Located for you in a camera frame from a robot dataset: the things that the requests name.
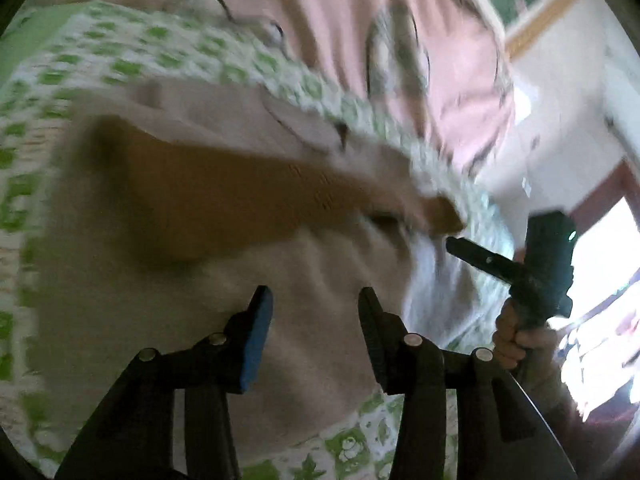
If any beige knit sweater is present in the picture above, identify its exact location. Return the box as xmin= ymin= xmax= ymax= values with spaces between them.
xmin=32 ymin=78 xmax=464 ymax=462

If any person right hand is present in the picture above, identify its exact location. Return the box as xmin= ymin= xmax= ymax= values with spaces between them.
xmin=492 ymin=298 xmax=563 ymax=408

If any pink heart print duvet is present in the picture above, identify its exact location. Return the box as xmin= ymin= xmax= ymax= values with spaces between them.
xmin=29 ymin=0 xmax=516 ymax=176

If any green white patterned quilt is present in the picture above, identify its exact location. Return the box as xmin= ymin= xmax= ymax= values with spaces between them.
xmin=1 ymin=2 xmax=513 ymax=476

